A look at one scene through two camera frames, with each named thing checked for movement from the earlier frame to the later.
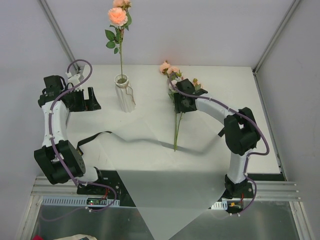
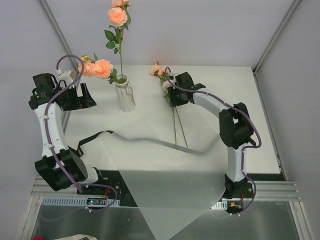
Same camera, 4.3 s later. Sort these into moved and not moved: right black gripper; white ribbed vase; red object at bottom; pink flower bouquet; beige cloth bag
Moved: pink flower bouquet; right black gripper
Not moved: white ribbed vase; beige cloth bag; red object at bottom
